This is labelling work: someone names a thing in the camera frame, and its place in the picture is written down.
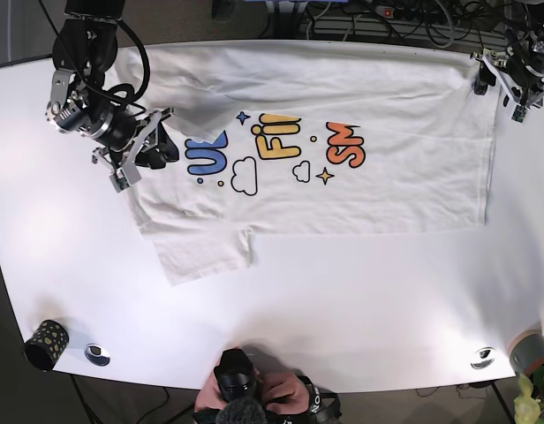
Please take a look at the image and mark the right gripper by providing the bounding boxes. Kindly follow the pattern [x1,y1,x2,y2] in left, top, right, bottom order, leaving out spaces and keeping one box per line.
[91,108,178,170]

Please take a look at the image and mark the right silver table grommet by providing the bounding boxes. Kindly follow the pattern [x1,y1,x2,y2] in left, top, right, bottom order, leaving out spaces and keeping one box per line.
[470,347,496,370]

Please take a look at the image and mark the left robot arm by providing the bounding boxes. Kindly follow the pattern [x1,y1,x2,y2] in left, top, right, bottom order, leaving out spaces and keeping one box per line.
[472,1,544,122]

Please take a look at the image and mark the white colourful-text T-shirt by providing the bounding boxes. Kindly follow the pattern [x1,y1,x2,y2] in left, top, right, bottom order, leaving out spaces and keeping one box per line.
[123,41,499,284]

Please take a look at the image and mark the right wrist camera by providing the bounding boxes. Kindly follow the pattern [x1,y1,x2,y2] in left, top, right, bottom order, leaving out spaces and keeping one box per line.
[110,167,141,193]

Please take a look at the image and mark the green potted plant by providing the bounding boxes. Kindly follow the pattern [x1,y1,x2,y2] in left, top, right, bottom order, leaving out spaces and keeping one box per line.
[514,365,544,424]

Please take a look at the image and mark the power strip red switch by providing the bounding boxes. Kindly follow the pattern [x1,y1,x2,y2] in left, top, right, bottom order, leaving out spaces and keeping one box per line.
[375,5,424,22]

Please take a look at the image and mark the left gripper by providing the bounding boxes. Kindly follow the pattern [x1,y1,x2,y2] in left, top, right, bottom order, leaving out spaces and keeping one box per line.
[470,49,544,109]

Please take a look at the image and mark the silver table grommet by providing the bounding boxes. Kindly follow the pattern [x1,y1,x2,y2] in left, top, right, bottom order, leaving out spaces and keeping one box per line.
[470,347,496,370]
[84,344,110,367]

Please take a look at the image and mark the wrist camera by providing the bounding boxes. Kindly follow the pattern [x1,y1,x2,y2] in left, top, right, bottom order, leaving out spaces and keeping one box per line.
[110,167,141,193]
[511,103,528,123]

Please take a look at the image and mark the tangled black cables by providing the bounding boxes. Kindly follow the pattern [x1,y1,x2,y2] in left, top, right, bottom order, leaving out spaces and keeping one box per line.
[298,0,527,49]

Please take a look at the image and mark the left silver table grommet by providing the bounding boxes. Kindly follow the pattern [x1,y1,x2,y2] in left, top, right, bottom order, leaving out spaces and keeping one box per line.
[84,344,110,367]

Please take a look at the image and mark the fuzzy grey microphone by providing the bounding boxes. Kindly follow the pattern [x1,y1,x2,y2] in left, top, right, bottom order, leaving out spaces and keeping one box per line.
[215,397,268,424]

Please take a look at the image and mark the camera strap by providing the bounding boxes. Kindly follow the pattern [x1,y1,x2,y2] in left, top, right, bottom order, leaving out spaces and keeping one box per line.
[298,375,344,424]

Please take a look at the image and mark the photographer right hand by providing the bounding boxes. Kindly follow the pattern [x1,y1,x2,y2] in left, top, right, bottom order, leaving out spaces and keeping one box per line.
[194,374,223,413]

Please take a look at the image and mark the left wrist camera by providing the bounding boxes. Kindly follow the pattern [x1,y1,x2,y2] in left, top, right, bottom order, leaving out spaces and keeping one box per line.
[511,103,528,123]

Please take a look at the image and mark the grey plant pot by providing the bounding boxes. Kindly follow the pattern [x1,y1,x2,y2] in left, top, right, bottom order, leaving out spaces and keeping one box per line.
[507,329,544,377]

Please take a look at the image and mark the black gold-spotted cup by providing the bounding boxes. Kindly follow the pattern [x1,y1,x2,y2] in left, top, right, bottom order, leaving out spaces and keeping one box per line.
[24,320,70,372]

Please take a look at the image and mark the black photo camera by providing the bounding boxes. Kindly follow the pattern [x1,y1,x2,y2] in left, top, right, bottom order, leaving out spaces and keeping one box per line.
[193,348,274,423]

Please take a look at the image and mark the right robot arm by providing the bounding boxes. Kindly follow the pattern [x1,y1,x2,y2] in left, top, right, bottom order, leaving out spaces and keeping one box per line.
[46,1,179,170]

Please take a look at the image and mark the photographer left hand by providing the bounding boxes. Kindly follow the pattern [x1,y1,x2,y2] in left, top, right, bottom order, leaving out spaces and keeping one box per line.
[261,372,310,415]

